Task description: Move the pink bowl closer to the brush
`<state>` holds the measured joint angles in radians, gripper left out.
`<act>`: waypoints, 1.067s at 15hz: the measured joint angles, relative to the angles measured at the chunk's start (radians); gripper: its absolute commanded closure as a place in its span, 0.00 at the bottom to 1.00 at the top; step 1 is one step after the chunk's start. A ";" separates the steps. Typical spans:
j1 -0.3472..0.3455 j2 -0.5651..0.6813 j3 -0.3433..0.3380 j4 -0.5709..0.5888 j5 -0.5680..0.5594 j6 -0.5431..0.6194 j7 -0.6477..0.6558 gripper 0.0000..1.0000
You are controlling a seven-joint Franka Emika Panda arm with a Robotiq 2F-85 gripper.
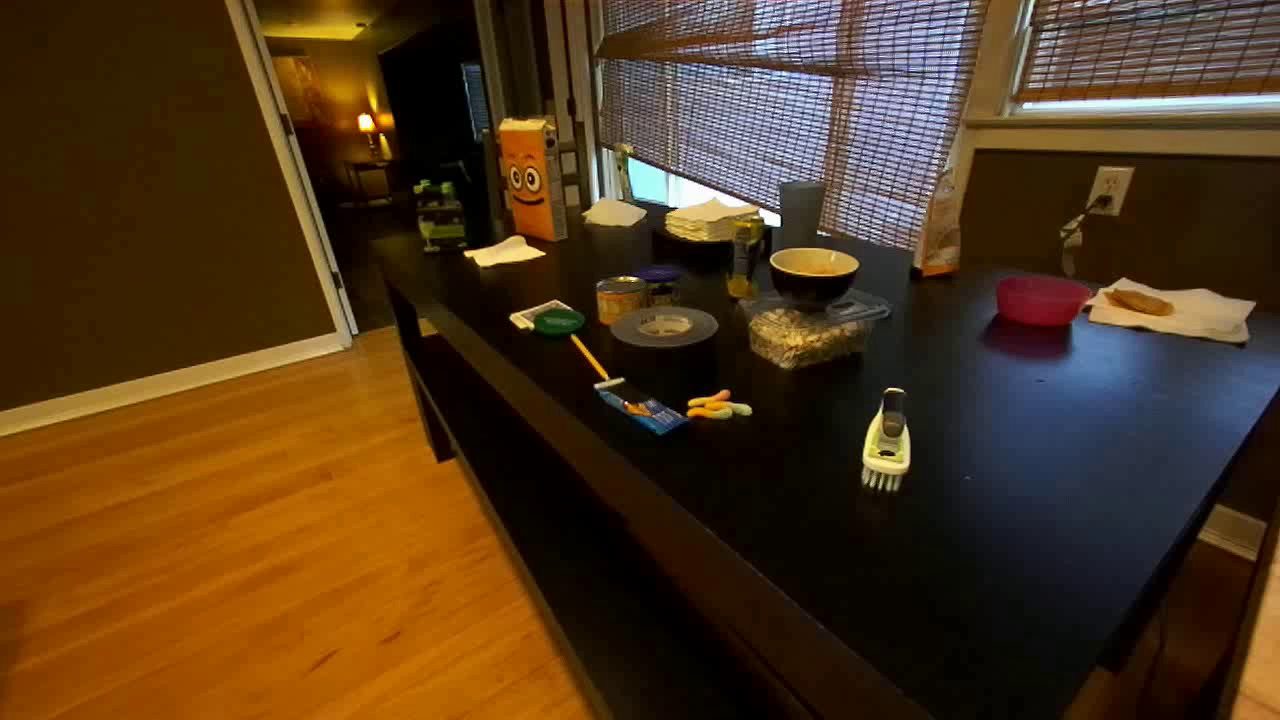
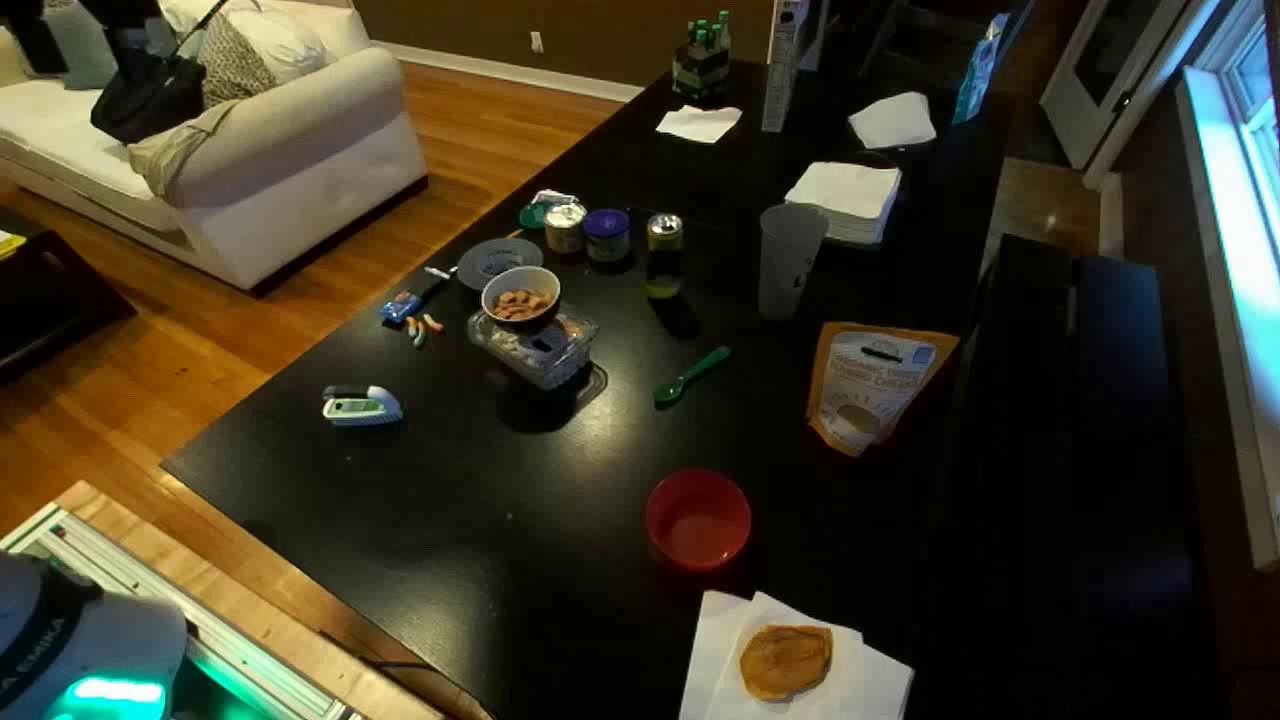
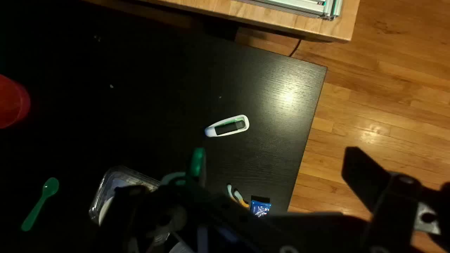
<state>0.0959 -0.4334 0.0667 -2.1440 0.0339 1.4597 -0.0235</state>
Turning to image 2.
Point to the pink plastic bowl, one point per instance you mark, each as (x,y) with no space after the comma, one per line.
(696,521)

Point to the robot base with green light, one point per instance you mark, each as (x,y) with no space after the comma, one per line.
(80,652)

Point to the bowl of nuts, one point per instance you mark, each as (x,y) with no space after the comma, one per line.
(522,297)

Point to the green plastic spoon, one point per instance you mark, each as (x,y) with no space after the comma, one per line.
(681,383)

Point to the clear plastic food container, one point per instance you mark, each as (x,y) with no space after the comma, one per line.
(544,358)

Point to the dark glass bottle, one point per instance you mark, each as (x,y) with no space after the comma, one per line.
(666,254)

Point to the small jar purple lid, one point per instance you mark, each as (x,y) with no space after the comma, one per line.
(610,236)

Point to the grey round lid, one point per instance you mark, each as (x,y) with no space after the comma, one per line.
(488,258)

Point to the clear drinking glass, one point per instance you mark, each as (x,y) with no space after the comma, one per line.
(788,243)

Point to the brown paper pouch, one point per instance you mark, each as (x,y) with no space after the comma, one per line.
(867,376)

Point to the white folded napkin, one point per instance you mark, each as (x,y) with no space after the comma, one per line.
(696,126)

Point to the white napkin stack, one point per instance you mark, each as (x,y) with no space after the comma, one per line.
(853,199)

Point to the green black toy figure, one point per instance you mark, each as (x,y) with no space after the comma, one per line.
(706,59)

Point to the brown cookie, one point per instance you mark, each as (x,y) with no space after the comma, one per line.
(787,663)

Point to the white paper towel with cookie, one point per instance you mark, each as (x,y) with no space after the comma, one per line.
(860,680)

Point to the white sofa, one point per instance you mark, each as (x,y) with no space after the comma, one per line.
(244,187)

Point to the black bag on sofa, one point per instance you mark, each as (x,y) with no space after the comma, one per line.
(146,97)

